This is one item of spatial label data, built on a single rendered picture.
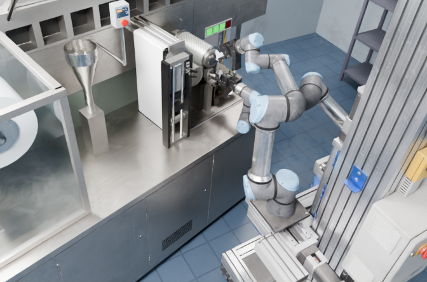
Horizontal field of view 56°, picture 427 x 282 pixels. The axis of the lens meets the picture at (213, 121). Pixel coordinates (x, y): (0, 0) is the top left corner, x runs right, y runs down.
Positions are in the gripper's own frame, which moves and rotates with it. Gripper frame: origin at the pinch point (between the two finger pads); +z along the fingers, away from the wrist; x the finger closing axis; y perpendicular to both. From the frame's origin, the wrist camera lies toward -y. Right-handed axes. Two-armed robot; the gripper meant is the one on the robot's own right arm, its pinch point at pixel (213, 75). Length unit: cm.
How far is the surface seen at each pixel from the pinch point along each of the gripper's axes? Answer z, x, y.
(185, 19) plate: 30.1, -2.7, 24.4
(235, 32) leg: 47, -71, -14
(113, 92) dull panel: 30, 52, -6
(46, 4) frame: 30, 80, 56
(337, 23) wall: 70, -291, -81
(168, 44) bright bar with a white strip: -3, 38, 36
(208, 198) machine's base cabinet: -29, 27, -67
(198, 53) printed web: 2.3, 11.6, 18.8
